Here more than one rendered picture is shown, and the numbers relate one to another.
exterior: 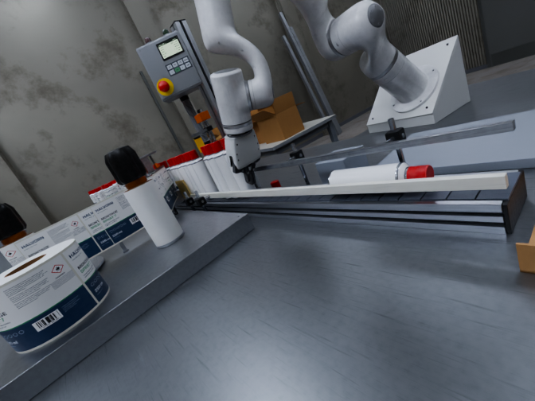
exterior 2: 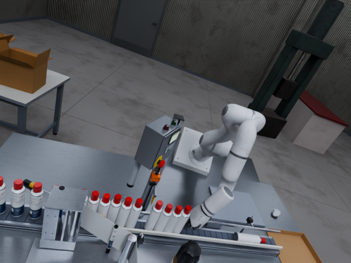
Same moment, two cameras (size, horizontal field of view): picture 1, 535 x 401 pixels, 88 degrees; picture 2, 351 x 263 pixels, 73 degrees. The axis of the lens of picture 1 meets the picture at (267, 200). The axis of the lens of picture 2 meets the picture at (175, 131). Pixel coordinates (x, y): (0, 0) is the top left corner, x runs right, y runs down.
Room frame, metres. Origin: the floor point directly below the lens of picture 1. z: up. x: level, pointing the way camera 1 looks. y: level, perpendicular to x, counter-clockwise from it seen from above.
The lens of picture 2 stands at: (0.87, 0.98, 1.95)
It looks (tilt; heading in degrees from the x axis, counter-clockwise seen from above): 28 degrees down; 286
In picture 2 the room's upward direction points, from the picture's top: 23 degrees clockwise
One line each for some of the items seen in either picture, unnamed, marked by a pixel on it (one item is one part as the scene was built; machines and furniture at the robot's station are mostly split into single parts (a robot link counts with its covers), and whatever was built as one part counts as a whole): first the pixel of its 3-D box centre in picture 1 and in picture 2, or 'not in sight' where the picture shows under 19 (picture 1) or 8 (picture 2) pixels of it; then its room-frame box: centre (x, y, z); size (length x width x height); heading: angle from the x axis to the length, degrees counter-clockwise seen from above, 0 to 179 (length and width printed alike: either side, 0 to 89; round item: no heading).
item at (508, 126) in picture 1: (275, 165); (202, 221); (0.81, -0.06, 0.95); 1.07 x 0.01 x 0.01; 34
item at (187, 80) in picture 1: (173, 68); (158, 142); (1.17, 0.12, 1.38); 0.17 x 0.10 x 0.19; 89
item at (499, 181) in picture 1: (265, 192); (202, 238); (0.77, 0.00, 0.90); 1.07 x 0.01 x 0.02; 34
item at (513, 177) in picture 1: (231, 200); (149, 231); (1.03, 0.13, 0.86); 1.65 x 0.08 x 0.04; 34
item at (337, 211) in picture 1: (232, 201); (149, 232); (1.03, 0.13, 0.85); 1.65 x 0.11 x 0.05; 34
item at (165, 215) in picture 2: (220, 171); (163, 218); (0.99, 0.11, 0.98); 0.05 x 0.05 x 0.20
